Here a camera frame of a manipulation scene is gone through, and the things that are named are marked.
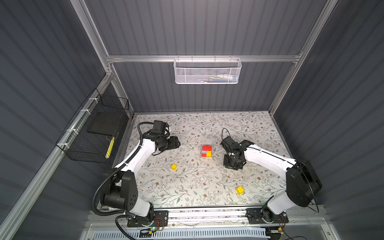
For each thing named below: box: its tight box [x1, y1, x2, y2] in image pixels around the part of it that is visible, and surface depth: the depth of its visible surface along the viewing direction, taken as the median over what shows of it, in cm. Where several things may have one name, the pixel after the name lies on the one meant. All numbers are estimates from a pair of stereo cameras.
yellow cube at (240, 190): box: [236, 186, 245, 195], surface depth 82 cm
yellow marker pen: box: [105, 136, 115, 159], surface depth 69 cm
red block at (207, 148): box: [202, 145, 213, 151], surface depth 96 cm
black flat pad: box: [87, 111, 125, 136], surface depth 77 cm
